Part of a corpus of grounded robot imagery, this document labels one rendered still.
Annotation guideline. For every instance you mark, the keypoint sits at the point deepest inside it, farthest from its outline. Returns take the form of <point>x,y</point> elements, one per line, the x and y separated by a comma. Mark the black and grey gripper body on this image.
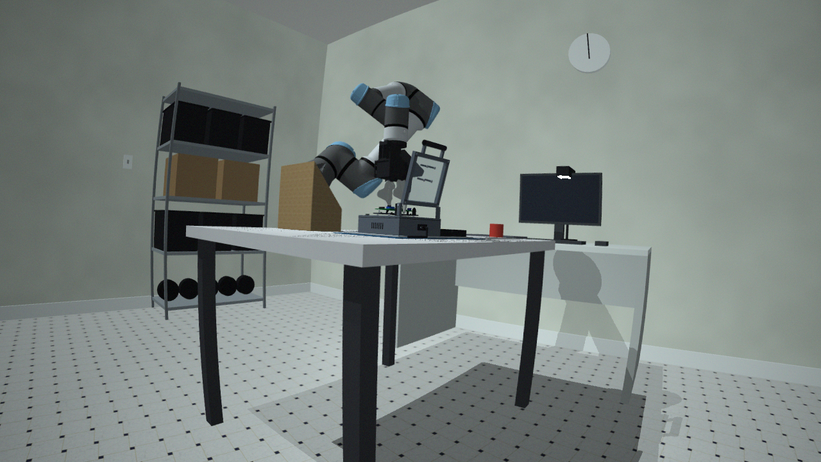
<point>389,162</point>

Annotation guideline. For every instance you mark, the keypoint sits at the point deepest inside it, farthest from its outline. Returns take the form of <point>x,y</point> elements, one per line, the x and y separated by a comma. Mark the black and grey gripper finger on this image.
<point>398,191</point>
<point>387,192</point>

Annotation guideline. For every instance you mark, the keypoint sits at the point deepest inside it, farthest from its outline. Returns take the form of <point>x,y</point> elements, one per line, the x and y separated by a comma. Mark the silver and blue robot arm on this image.
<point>400,104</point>

